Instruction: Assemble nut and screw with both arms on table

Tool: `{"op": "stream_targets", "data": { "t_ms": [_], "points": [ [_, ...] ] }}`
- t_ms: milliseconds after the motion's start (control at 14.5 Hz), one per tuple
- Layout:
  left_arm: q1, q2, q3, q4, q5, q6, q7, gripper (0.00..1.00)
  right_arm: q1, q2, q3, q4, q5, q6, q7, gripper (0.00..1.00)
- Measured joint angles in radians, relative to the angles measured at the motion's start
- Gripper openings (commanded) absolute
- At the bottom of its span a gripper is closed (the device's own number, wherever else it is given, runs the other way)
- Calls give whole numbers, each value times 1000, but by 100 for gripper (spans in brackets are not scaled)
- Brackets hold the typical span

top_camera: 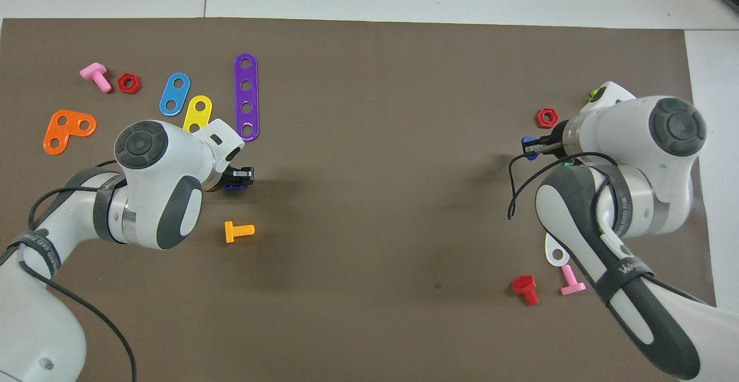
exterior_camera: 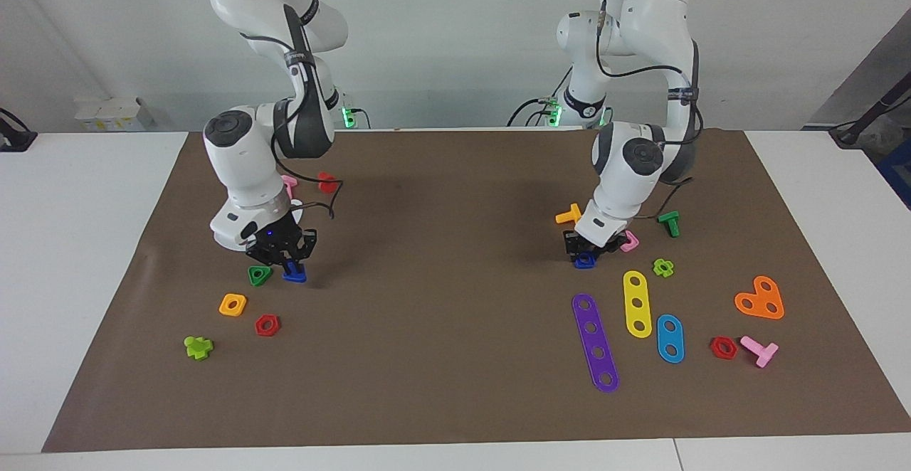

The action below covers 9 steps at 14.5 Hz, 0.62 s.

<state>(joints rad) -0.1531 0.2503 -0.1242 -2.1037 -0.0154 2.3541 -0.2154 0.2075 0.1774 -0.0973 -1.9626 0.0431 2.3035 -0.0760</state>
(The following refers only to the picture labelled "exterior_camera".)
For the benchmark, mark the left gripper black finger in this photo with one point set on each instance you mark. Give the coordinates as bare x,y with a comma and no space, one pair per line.
574,255
596,252

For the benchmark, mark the red hex-head screw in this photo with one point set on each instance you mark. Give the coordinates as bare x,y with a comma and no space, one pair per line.
327,183

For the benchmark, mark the lime green cross screw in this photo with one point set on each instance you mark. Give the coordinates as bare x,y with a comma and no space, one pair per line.
198,348

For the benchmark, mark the pink square-head screw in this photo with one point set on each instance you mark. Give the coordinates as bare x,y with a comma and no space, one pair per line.
763,353
290,185

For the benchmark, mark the orange square nut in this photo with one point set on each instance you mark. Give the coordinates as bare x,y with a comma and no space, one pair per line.
240,309

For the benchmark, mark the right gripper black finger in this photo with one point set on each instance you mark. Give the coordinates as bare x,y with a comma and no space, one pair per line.
302,264
287,266

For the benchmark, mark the blue crate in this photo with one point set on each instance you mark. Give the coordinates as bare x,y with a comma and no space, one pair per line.
898,172

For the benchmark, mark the orange angled three-hole plate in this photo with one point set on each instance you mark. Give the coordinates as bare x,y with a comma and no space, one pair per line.
759,300

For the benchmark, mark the red hex nut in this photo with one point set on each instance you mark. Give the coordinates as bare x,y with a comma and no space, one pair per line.
260,326
714,348

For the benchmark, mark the brown table mat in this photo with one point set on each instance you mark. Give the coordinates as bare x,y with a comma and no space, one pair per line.
441,329

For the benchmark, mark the blue two-hole plate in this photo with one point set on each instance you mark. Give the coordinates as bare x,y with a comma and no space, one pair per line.
670,338

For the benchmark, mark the blue square nut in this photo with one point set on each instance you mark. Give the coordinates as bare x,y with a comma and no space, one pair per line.
585,265

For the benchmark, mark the yellow-orange screw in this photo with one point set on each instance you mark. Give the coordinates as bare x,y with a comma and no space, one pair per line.
569,215

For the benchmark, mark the yellow three-hole plate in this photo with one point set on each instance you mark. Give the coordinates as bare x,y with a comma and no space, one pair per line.
637,293

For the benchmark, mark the green triangle nut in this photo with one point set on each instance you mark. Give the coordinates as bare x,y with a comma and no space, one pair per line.
253,272

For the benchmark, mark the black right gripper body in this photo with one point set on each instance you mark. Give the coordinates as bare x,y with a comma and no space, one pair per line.
277,242

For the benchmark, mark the blue triangle-head screw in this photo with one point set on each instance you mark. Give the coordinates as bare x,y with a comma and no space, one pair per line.
295,277

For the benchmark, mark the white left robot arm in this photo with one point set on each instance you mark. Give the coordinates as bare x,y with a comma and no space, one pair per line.
640,158

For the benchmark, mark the purple four-hole plate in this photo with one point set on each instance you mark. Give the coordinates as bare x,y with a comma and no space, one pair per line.
588,316

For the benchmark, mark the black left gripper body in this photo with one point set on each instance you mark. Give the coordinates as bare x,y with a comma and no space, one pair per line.
585,240

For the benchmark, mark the black pole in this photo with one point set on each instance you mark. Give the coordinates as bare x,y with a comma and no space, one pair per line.
875,112

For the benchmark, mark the pink square nut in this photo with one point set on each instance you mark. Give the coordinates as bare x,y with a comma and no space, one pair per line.
630,245

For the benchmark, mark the white curved five-hole plate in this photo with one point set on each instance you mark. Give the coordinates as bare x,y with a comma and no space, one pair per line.
297,209

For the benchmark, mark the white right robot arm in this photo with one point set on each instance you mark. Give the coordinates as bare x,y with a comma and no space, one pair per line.
242,165

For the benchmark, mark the dark green screw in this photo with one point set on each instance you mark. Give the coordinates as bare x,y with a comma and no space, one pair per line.
670,225

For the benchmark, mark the small white box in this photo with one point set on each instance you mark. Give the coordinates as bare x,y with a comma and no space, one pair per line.
114,115

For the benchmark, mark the lime green cross nut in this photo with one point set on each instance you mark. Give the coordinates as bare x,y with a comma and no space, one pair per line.
658,269

